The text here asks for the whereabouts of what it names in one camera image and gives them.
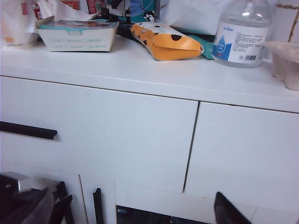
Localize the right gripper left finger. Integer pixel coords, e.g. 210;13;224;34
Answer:
0;188;54;224

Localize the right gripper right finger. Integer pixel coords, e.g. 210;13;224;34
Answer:
214;191;252;224

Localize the white glass-panel cabinet door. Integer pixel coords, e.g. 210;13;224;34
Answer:
0;163;88;224
80;174;299;224

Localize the black bar door handle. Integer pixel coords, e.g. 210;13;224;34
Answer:
93;188;104;224
55;181;76;224

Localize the beige pulp cup carrier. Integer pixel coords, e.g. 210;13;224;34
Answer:
263;41;299;91

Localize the teal packet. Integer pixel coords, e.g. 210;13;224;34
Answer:
199;38;217;60

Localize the white teal paper food box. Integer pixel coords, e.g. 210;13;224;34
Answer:
35;15;120;52

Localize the white plastic bag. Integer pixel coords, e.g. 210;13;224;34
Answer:
161;0;226;35
0;0;42;46

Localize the crumpled white paper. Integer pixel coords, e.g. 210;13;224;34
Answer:
38;0;100;22

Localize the black tool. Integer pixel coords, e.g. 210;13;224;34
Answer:
100;0;135;40

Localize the red printed carton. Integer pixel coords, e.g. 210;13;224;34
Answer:
59;0;81;11
86;0;103;14

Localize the teal printed carton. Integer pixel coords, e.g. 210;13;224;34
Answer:
129;0;157;23

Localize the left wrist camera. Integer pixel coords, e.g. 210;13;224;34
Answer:
0;171;32;194

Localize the black bar drawer handle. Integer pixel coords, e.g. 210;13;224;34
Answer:
0;121;58;141

